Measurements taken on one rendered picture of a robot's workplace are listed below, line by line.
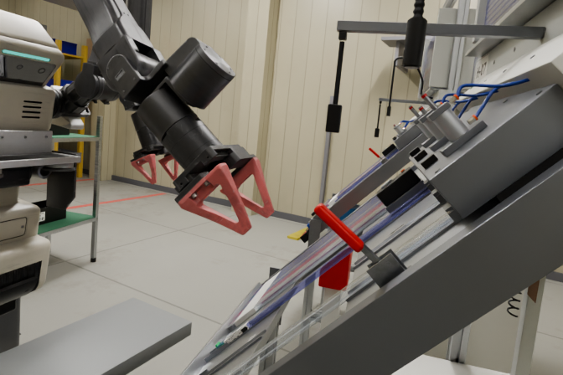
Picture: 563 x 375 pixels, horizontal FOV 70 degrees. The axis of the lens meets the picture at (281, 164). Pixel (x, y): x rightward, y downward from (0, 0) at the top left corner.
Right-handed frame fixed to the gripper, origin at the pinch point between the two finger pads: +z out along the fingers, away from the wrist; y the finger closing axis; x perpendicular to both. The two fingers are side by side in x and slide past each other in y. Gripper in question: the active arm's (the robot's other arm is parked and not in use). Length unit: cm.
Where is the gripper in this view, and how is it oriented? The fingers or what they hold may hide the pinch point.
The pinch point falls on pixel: (255, 217)
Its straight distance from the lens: 49.5
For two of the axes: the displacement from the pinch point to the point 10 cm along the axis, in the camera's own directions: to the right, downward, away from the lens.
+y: 2.4, -0.7, 9.7
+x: -7.1, 6.7, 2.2
